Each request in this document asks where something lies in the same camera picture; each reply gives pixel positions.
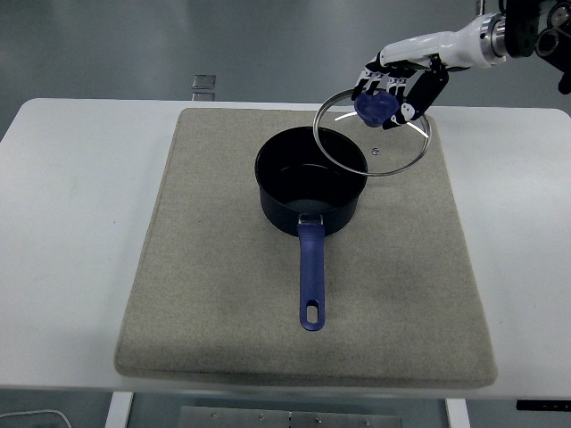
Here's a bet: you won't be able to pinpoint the glass lid with blue knob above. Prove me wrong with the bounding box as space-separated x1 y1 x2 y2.
313 87 433 177

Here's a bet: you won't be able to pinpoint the white cable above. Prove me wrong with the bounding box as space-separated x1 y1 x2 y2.
0 408 72 428

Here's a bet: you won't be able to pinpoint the black table control panel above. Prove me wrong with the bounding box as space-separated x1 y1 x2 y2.
516 399 571 412

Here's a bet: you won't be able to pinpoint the grey metal plate with screws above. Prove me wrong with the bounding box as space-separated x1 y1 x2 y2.
178 405 405 428

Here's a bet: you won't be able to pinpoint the black saucepan with blue handle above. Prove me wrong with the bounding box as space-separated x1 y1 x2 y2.
254 126 369 332

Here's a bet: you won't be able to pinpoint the white table leg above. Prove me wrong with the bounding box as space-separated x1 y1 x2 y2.
104 391 135 428
444 398 472 428

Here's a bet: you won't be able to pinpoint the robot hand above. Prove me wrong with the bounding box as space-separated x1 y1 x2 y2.
351 16 491 132

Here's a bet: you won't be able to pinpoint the beige fabric mat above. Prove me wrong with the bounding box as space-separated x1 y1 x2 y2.
112 107 499 388

